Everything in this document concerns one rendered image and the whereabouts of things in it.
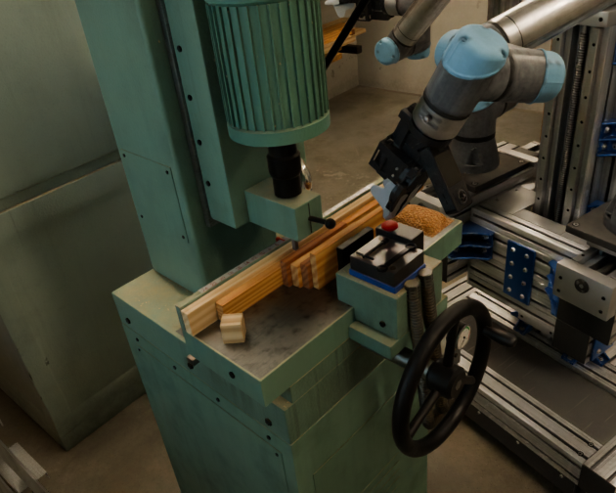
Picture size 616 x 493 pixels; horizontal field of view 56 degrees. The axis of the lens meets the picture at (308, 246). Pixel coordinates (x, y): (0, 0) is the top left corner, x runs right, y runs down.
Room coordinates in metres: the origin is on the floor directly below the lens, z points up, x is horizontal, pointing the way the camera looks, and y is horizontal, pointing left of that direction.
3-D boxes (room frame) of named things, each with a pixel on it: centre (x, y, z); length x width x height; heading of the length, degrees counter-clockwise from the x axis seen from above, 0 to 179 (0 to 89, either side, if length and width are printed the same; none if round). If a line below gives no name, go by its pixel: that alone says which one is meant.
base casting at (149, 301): (1.05, 0.11, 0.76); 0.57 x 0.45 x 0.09; 43
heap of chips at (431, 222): (1.10, -0.25, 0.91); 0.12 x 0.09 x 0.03; 43
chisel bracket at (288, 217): (0.98, 0.04, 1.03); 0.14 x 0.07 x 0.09; 43
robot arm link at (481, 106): (1.53, -0.50, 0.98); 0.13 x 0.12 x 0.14; 135
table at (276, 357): (0.91, -0.08, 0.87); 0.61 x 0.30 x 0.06; 133
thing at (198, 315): (1.01, 0.01, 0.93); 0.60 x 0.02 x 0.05; 133
